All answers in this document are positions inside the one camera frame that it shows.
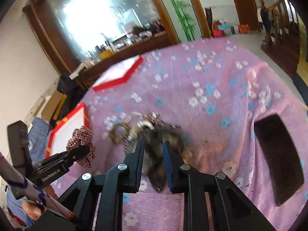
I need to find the grey fur scrunchie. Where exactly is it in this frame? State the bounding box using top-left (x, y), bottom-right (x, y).
top-left (141, 124), bottom-right (193, 193)

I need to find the blue checked sofa cover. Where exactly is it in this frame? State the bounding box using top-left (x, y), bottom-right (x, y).
top-left (28, 118), bottom-right (51, 164)

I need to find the large wooden framed mirror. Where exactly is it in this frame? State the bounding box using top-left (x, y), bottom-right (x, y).
top-left (23, 0), bottom-right (178, 81)

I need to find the leopard bead bracelet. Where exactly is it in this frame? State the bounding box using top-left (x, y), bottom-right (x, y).
top-left (109, 121), bottom-right (132, 144)

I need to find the cardboard box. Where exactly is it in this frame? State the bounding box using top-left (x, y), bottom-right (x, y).
top-left (41, 90), bottom-right (63, 124)

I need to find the purple floral bedspread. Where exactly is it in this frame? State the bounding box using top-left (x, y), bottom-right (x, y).
top-left (50, 36), bottom-right (308, 231)

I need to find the red checked fabric scrunchie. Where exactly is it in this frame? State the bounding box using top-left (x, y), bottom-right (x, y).
top-left (66, 126), bottom-right (95, 168)

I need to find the red box tray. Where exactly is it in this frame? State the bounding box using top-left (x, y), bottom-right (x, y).
top-left (45, 103), bottom-right (89, 159)

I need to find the wooden stair railing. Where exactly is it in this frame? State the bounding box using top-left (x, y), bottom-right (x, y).
top-left (259, 0), bottom-right (300, 78)

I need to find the bamboo painted glass panel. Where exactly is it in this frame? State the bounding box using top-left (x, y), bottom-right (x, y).
top-left (162, 0), bottom-right (202, 42)

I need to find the person hand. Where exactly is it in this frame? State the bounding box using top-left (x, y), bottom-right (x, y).
top-left (22, 200), bottom-right (45, 221)

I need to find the red box lid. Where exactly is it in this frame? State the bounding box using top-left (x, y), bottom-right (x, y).
top-left (92, 55), bottom-right (144, 91)

